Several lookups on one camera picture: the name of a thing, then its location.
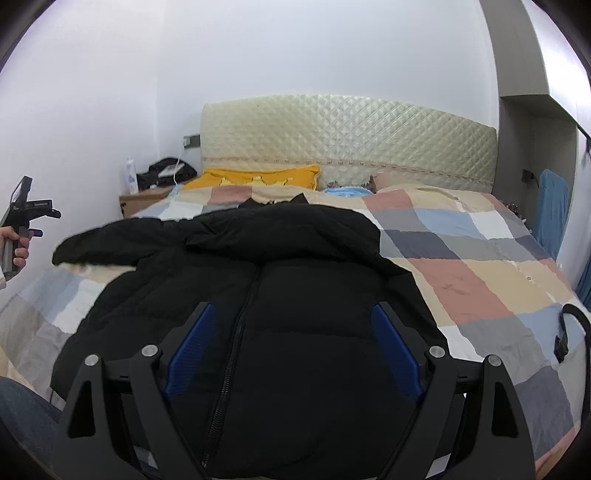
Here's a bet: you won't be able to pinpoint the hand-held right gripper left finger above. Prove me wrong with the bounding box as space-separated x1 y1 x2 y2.
52 302 218 480

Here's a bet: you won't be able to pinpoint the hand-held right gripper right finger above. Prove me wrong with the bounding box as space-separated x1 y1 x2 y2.
372 302 539 480

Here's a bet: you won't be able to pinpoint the black puffer jacket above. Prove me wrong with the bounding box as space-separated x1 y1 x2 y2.
50 194 455 480

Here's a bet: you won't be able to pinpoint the person's left hand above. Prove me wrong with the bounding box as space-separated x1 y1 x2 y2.
0 225 30 271

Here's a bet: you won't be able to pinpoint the white spray bottle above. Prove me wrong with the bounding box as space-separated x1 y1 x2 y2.
124 157 140 195

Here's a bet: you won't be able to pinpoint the wooden nightstand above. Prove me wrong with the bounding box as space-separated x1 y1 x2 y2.
119 185 178 219

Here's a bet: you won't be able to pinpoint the checked patchwork quilt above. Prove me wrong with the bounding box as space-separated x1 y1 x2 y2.
0 182 583 480

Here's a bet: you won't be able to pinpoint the black bag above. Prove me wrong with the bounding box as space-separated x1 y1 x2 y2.
137 158 198 191

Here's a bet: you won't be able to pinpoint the pink pillow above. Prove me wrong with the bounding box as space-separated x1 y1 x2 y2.
369 173 428 193

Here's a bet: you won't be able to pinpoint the yellow pillow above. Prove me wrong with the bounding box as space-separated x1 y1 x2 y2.
180 165 321 191

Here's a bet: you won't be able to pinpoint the person's blue jeans legs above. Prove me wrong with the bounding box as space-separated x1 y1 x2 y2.
0 376 63 462

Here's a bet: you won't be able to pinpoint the floral pillow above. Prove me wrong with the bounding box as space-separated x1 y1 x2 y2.
318 166 375 190

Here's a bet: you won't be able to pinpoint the blue curtain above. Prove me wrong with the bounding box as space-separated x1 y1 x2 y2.
575 249 591 308

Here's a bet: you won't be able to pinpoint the cream quilted headboard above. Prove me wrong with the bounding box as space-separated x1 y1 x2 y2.
199 93 498 195

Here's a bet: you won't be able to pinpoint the grey wardrobe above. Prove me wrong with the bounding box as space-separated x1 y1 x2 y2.
480 0 591 241

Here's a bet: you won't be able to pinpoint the black strap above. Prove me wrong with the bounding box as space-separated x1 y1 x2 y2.
554 305 591 363

